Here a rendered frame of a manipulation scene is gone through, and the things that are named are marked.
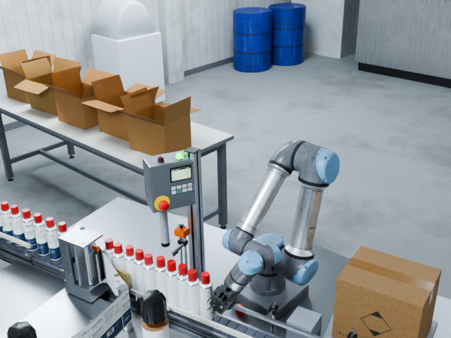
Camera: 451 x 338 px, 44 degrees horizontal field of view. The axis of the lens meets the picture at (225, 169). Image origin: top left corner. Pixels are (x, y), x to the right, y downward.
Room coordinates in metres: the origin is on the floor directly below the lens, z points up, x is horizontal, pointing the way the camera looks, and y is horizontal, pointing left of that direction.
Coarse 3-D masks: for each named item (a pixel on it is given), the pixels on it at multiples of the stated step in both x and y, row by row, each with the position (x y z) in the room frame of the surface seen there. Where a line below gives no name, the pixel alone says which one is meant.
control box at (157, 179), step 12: (156, 156) 1.86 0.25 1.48; (168, 156) 1.86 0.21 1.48; (144, 168) 1.84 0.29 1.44; (156, 168) 1.78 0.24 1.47; (168, 168) 1.80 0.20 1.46; (192, 168) 1.83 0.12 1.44; (144, 180) 1.85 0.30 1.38; (156, 180) 1.78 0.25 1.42; (168, 180) 1.79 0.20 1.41; (192, 180) 1.83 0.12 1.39; (156, 192) 1.78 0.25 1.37; (168, 192) 1.79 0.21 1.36; (192, 192) 1.83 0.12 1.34; (156, 204) 1.77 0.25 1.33; (180, 204) 1.81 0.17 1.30; (192, 204) 1.83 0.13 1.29
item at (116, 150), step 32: (0, 128) 4.64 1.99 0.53; (64, 128) 3.96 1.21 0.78; (96, 128) 3.94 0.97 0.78; (192, 128) 3.91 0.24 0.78; (64, 160) 4.64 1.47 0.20; (128, 160) 3.35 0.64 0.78; (224, 160) 3.74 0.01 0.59; (128, 192) 3.99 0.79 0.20; (224, 192) 3.73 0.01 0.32; (224, 224) 3.73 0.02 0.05
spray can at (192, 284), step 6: (192, 270) 1.70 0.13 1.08; (192, 276) 1.68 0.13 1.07; (186, 282) 1.69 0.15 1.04; (192, 282) 1.68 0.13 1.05; (198, 282) 1.68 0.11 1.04; (186, 288) 1.69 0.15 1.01; (192, 288) 1.67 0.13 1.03; (198, 288) 1.68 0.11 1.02; (192, 294) 1.67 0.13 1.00; (198, 294) 1.68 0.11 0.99; (192, 300) 1.67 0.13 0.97; (198, 300) 1.68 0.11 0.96; (192, 306) 1.67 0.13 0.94; (198, 306) 1.68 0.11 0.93; (192, 312) 1.67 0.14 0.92; (198, 312) 1.68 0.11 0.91
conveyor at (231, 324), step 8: (40, 256) 2.11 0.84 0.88; (48, 256) 2.11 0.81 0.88; (56, 264) 2.04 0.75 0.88; (168, 312) 1.71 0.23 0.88; (192, 320) 1.67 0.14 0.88; (216, 320) 1.66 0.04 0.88; (224, 320) 1.66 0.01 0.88; (208, 328) 1.62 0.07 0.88; (232, 328) 1.62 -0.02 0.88; (240, 328) 1.62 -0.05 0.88; (248, 328) 1.62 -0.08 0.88; (232, 336) 1.57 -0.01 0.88; (256, 336) 1.57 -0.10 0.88; (264, 336) 1.57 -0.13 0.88
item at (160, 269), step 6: (156, 258) 1.78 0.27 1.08; (162, 258) 1.78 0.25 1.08; (156, 264) 1.78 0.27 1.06; (162, 264) 1.77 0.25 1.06; (156, 270) 1.76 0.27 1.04; (162, 270) 1.76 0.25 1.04; (156, 276) 1.77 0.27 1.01; (162, 276) 1.76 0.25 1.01; (156, 282) 1.77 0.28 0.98; (162, 282) 1.76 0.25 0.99; (156, 288) 1.77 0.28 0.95; (162, 288) 1.76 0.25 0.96
